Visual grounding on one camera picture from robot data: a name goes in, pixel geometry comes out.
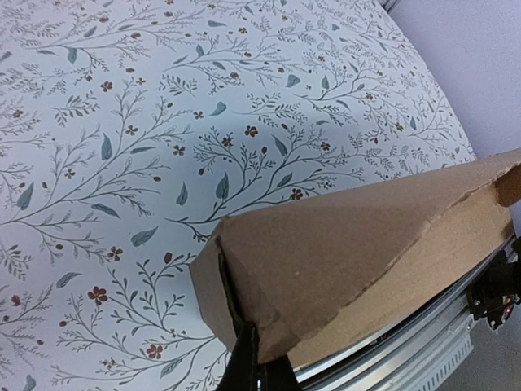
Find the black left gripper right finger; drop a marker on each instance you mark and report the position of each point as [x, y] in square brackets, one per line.
[278, 375]

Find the brown cardboard box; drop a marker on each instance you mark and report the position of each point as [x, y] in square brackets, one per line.
[318, 275]

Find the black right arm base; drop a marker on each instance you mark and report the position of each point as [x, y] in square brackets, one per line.
[496, 291]

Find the floral patterned table mat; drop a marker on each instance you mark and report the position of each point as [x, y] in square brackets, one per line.
[129, 129]

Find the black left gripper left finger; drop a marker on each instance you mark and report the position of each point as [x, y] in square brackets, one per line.
[241, 373]

